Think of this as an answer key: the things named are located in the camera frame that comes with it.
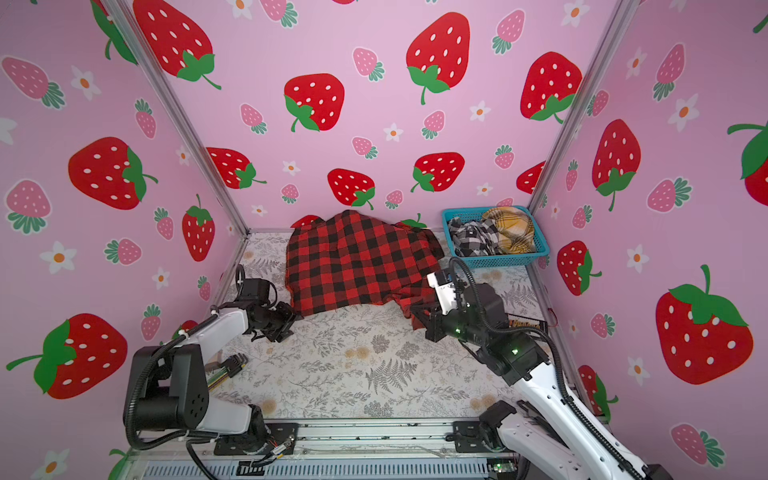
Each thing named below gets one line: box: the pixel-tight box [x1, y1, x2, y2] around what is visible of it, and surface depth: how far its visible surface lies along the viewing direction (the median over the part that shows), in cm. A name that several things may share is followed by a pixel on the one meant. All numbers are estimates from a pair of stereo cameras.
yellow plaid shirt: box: [482, 207, 536, 254], surface depth 111 cm
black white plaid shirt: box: [448, 216, 501, 257], surface depth 109 cm
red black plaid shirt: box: [285, 210, 444, 328], surface depth 110 cm
